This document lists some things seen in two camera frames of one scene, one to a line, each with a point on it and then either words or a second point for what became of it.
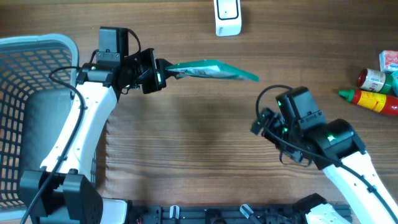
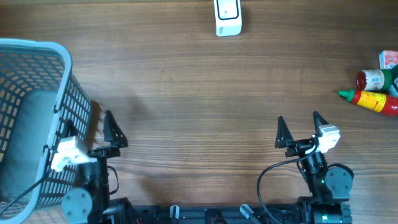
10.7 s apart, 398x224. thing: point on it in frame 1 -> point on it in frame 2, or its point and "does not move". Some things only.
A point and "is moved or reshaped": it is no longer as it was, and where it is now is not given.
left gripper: x=159 y=83 -> x=111 y=136
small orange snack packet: x=388 y=61 does not move
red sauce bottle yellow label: x=385 y=104 does not move
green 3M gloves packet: x=209 y=68 -> x=393 y=74
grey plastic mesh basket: x=37 y=73 is moved or reshaped
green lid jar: x=374 y=80 does not move
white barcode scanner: x=228 y=17 does not move
